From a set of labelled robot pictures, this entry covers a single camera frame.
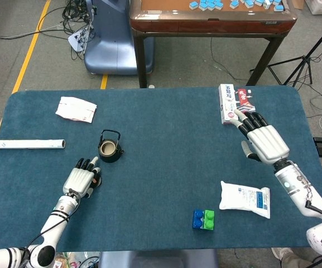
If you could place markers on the brown mahjong table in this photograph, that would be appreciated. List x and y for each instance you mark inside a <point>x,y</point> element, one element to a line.
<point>211,26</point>

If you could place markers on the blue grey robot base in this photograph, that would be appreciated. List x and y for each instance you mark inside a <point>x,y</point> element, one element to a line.
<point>110,47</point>

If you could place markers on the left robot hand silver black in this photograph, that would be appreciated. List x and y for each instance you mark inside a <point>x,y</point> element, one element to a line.
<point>79,178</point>

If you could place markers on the black teapot lid orange knob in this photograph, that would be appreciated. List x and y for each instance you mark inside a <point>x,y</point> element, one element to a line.
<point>98,182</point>

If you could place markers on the blue felt table cover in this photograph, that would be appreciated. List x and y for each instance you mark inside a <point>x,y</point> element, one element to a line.
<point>163,167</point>

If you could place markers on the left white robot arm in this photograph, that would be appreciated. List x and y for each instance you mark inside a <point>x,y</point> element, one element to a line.
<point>57,217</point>

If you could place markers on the red printed card box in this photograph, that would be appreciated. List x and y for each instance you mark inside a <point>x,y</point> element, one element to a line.
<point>245,100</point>

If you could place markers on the white power strip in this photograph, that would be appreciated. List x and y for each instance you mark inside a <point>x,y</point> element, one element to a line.
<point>77,40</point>

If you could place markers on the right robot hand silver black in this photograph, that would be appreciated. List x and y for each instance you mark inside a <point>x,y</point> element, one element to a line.
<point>266,142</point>

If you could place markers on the white cling film roll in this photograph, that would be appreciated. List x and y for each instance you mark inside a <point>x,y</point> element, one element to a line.
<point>26,144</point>

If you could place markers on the black cast iron teapot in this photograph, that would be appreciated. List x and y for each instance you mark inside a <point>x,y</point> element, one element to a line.
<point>113,157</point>

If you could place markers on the colourful snack bags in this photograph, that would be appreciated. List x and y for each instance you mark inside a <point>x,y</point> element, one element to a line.
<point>66,261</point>

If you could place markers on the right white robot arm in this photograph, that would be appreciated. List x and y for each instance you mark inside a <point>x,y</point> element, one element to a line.
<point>292,181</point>

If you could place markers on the brown cardboard box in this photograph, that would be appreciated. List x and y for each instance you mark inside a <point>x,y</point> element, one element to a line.
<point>298,3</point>

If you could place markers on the blue grey robot chassis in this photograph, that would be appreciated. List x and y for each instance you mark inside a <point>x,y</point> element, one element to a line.
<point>158,259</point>

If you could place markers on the blue toy brick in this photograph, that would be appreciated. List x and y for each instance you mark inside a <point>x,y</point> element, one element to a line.
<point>197,220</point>

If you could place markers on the white paper packet red stripes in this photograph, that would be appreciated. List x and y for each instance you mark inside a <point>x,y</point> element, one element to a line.
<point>75,109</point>

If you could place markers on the blue white mahjong tile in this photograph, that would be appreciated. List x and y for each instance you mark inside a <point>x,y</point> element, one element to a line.
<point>245,1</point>
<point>193,4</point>
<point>267,3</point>
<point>212,5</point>
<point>234,3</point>
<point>219,2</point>
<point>202,6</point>
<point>278,7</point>
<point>258,2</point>

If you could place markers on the beige shoe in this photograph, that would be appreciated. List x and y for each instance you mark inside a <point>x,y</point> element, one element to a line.
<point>280,252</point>

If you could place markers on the white toothpaste box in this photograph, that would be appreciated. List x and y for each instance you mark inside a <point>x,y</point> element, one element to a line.
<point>227,102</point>

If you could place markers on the white plastic pouch blue label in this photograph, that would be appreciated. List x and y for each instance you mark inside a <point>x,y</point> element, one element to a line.
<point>241,199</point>

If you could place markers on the black tripod stand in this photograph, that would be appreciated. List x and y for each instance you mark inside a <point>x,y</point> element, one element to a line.
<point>304,62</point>

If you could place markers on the green toy brick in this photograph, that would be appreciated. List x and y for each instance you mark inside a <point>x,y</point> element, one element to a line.
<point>209,220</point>

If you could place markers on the khaki trouser leg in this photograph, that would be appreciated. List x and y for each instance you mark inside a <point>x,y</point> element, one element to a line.
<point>297,262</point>

